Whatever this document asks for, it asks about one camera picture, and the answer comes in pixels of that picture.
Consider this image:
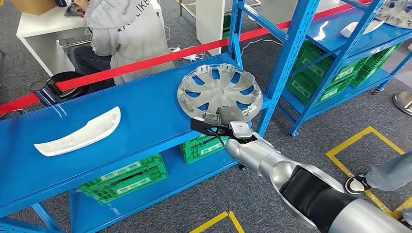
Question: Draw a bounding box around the silver wheel hubcap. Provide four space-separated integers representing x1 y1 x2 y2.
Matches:
375 0 412 30
176 63 264 127

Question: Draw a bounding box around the blue metal shelf rack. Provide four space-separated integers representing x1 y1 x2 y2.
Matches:
280 0 412 137
0 0 321 233

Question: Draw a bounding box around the green plastic crate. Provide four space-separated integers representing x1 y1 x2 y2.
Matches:
76 153 163 190
182 143 231 165
349 59 389 88
93 167 169 205
179 134 230 152
286 71 352 106
223 14 232 38
360 43 403 70
294 40 362 85

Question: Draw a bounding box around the white power strip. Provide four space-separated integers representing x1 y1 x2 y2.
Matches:
170 46 206 62

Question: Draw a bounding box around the chrome round stand base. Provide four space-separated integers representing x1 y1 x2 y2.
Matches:
393 91 412 117

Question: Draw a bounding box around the person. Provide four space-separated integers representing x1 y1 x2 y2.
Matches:
345 151 412 226
73 0 176 95

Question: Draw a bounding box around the cardboard box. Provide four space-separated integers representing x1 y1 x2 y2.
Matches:
11 0 59 16

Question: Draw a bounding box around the red barrier belt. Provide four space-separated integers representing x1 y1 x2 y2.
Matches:
0 0 372 117

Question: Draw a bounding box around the white curved plastic part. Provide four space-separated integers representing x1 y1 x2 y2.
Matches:
34 106 121 158
340 19 385 38

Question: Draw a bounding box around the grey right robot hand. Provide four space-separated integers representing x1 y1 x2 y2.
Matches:
219 105 246 125

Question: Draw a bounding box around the black camera bracket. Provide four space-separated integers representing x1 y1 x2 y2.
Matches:
189 117 233 138

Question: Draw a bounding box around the white desk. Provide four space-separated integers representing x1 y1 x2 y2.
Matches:
16 0 163 77

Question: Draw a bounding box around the black stanchion post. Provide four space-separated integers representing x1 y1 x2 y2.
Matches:
30 71 90 107

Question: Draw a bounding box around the white pillar panel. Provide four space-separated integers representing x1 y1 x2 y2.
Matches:
195 0 226 56

